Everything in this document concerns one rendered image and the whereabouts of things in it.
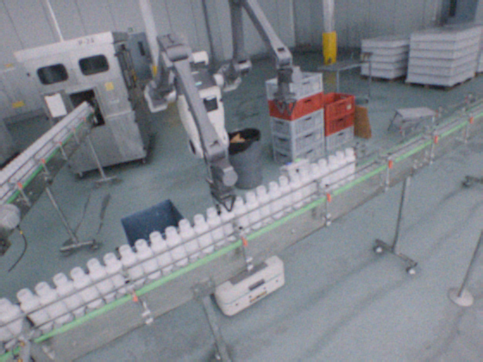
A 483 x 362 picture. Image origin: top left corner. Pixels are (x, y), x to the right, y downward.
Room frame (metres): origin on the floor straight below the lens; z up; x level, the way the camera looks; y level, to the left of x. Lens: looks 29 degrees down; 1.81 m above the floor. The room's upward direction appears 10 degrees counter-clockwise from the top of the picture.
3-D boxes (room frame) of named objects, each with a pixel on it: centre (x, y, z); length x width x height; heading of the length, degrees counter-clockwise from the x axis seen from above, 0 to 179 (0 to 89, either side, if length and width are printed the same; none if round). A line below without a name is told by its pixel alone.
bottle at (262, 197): (1.06, -0.08, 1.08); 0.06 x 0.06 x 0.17
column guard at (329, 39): (10.62, -3.87, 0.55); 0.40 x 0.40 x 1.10; 25
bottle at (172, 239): (0.88, 0.29, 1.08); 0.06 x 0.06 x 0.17
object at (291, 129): (3.58, -0.84, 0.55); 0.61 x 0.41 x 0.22; 123
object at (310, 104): (3.59, -0.85, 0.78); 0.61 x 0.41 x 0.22; 122
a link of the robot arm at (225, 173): (0.95, 0.06, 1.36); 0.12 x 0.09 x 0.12; 26
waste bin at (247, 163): (3.16, -0.09, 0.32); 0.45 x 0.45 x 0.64
